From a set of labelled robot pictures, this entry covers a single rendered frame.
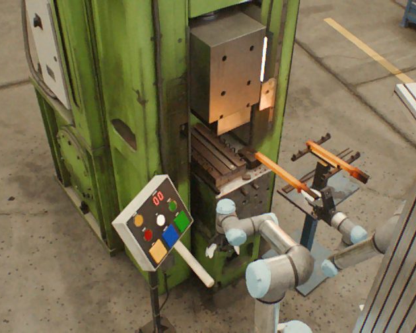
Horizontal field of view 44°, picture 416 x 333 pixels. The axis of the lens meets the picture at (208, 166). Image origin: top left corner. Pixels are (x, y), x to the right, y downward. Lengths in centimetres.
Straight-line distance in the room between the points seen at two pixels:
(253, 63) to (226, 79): 15
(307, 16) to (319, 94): 159
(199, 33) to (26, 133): 274
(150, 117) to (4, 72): 339
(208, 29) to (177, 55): 17
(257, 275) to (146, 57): 101
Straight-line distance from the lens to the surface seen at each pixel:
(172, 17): 218
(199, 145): 285
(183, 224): 243
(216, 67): 224
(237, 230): 206
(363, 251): 214
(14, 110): 503
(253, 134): 290
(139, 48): 215
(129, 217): 221
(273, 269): 172
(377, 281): 164
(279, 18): 259
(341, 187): 312
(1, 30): 638
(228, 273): 331
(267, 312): 186
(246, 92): 244
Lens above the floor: 284
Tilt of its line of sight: 43 degrees down
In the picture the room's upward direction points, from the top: 1 degrees clockwise
